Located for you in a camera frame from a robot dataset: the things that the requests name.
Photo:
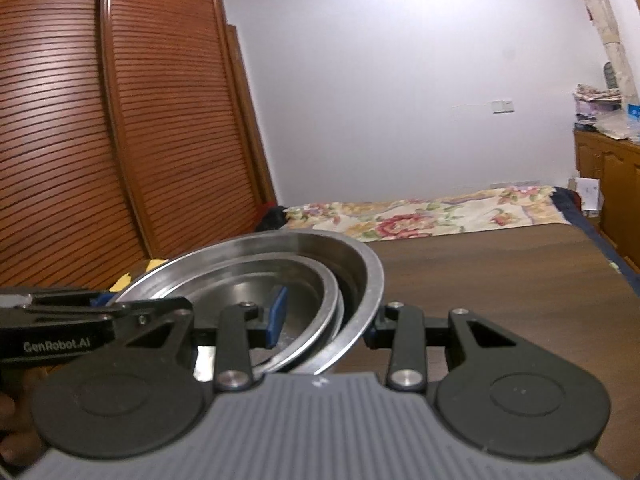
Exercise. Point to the white wall switch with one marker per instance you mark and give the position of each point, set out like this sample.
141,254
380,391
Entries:
502,107

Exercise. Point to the pile of folded fabrics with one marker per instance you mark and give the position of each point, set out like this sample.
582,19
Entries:
591,103

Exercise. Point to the large steel bowl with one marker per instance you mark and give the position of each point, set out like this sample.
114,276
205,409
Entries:
356,267

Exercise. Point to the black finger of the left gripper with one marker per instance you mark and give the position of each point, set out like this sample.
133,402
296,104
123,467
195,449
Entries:
128,316

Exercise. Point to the louvered wooden wardrobe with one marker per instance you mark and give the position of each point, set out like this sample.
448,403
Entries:
127,134

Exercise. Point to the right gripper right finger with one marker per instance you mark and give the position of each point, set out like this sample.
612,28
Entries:
400,328

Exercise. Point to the person's left hand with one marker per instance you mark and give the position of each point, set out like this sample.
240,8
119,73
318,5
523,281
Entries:
20,441

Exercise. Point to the white box on floor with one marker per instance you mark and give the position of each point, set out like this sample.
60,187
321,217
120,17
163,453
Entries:
589,193

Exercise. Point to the cream tied curtain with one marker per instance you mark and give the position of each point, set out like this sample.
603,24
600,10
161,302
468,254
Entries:
606,24

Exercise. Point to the black clothing on bed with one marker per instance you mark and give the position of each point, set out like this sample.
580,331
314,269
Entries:
273,218

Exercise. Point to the floral bed quilt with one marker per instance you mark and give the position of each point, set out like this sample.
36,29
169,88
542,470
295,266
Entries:
487,210

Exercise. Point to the wooden sideboard cabinet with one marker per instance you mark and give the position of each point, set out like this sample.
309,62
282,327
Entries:
615,163

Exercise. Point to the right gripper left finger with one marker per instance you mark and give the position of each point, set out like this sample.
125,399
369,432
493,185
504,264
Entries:
241,328

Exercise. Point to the medium steel bowl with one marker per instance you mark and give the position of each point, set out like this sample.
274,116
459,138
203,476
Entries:
314,302

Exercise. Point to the blue picture box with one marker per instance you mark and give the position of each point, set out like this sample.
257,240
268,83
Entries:
633,112

